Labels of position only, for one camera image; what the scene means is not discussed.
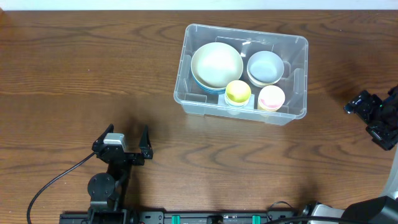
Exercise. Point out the pink plastic cup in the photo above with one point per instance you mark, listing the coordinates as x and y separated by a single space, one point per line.
272 96

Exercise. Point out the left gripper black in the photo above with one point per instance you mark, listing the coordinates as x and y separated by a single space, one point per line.
128 156

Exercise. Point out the grey small bowl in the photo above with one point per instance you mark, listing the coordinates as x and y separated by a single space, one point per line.
266 67

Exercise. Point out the yellow small bowl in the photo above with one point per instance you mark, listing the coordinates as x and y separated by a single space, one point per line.
258 83

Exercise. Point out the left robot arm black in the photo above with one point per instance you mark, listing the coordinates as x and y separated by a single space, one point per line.
107 189

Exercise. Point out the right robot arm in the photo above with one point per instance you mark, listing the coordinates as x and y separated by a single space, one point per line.
378 210

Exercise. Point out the pale green plastic cup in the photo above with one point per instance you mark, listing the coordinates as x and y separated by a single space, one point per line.
234 110

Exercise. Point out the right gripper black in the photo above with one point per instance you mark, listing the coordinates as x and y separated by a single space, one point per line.
368 109

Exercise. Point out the beige large bowl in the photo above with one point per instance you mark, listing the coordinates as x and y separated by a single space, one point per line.
215 65

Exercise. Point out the light blue plastic cup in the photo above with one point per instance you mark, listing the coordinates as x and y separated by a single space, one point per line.
236 104

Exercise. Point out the clear plastic storage container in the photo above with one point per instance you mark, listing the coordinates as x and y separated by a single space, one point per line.
292 49

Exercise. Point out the yellow plastic cup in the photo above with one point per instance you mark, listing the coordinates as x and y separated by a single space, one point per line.
238 91
263 107

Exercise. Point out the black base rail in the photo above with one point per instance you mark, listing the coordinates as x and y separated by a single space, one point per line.
158 217

